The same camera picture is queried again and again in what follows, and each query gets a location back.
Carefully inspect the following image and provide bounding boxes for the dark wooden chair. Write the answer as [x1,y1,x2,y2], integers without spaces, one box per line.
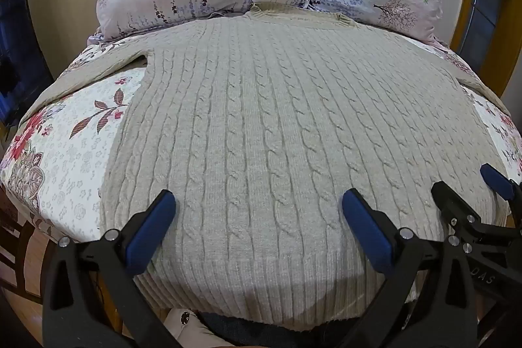
[0,185,54,297]

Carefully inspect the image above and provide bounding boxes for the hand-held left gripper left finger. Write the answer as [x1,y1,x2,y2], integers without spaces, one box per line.
[42,189,177,348]

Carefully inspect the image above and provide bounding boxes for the person's white shirt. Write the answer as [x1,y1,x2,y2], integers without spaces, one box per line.
[162,309,231,348]

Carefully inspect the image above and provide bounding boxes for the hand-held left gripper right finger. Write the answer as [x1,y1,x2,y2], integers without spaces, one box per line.
[342,188,480,348]

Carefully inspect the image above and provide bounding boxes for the white floral bed sheet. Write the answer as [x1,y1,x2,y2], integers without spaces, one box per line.
[0,28,522,310]

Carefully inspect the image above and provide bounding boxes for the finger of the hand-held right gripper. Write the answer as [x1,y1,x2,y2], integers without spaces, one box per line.
[480,163,522,226]
[431,180,490,251]

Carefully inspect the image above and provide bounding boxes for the person's dark trousers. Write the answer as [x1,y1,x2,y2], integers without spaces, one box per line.
[199,311,361,348]

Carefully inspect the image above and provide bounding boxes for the dark screen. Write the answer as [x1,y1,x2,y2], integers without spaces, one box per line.
[0,0,55,129]

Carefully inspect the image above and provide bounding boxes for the beige cable-knit sweater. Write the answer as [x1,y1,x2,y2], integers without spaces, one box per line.
[22,1,511,332]

